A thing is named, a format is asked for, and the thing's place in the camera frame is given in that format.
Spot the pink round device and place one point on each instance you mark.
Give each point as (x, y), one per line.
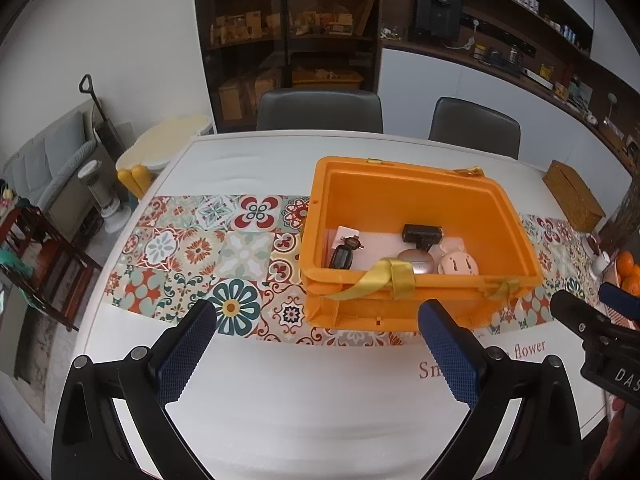
(457, 264)

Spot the white power adapter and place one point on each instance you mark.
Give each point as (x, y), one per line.
(345, 232)

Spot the black hand cart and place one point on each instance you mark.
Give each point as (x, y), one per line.
(105, 125)

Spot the black coffee machine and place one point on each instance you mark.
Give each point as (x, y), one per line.
(437, 10)

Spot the dark grey round tape measure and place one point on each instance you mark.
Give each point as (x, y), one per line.
(344, 256)

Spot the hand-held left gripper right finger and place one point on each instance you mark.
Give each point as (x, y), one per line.
(447, 355)

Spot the dark wooden wall shelf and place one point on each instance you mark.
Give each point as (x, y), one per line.
(525, 55)

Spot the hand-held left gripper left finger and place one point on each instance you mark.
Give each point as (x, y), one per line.
(187, 352)

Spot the grey sofa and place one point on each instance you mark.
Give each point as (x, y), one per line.
(45, 155)

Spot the silver oval case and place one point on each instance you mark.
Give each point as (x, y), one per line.
(417, 261)

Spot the black metal bracket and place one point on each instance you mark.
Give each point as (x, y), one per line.
(422, 234)

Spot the orange plastic crate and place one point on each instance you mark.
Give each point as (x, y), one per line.
(350, 195)

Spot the dried flower bouquet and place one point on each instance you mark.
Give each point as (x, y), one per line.
(625, 215)

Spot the dark red wooden chair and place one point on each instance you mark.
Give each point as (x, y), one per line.
(45, 265)

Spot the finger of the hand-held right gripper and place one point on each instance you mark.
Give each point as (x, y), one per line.
(622, 300)
(582, 317)

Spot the dark wooden cabinet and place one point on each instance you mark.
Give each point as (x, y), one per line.
(240, 35)

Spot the white standing heater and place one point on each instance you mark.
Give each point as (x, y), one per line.
(102, 195)

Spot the white cup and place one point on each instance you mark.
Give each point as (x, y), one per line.
(600, 262)

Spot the dark red small bowl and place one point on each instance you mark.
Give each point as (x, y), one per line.
(592, 243)

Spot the narrow grey chair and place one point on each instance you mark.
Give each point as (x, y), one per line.
(475, 127)

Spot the wide grey chair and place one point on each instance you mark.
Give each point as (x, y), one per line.
(320, 110)

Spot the cream stool with yellow legs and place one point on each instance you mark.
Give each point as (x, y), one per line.
(165, 137)

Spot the yellow storage crate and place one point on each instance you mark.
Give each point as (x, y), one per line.
(327, 80)

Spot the wicker tissue box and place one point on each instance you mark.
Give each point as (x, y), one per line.
(572, 192)

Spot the basket of oranges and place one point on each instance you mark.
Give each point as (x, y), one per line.
(627, 272)

